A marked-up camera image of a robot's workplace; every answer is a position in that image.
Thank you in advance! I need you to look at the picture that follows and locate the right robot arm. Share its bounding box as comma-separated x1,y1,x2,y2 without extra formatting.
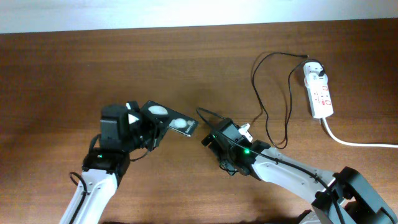
201,118,397,223

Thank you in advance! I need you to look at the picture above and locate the white power strip cord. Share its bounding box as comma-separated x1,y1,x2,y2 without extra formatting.
321,117,398,149

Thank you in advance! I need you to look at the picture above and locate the black smartphone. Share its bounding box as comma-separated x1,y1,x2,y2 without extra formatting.
141,101,198,137

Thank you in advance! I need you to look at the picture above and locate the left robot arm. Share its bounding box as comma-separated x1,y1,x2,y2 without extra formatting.
60,101,170,223

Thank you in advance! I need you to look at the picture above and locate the white USB charger adapter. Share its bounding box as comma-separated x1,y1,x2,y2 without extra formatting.
303,62,328,88

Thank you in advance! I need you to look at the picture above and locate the black charger cable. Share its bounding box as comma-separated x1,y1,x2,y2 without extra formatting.
251,52,326,150

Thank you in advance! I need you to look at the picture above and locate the white power strip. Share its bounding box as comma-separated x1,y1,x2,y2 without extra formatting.
303,61,335,119

